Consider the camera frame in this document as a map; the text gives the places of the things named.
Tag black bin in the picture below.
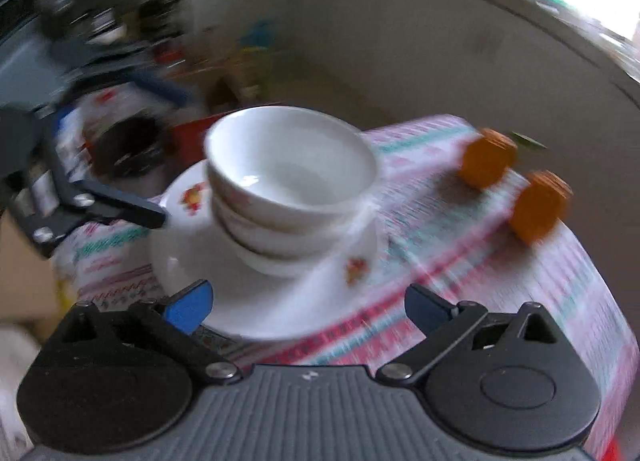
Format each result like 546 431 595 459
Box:
90 116 171 179

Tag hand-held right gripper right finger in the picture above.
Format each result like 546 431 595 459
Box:
375 283 561 387

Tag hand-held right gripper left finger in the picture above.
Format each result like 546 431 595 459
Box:
57 280 243 383

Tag orange with green leaf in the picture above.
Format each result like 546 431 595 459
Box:
459 128 547 190

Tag white plate with brown stain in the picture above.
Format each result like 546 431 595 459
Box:
149 211 393 342

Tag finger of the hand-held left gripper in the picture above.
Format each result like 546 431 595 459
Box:
75 68 193 108
30 181 166 258

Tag white pink-flower bowl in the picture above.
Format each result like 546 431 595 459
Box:
205 106 379 222
232 238 351 278
212 193 373 258

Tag leafless orange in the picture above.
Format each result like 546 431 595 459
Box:
510 170 573 246

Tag red cardboard box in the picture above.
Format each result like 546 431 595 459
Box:
170 113 221 166

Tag white fruit-print plate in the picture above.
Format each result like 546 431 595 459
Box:
159 160 221 234

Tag patterned striped tablecloth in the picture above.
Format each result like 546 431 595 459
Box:
62 115 633 461

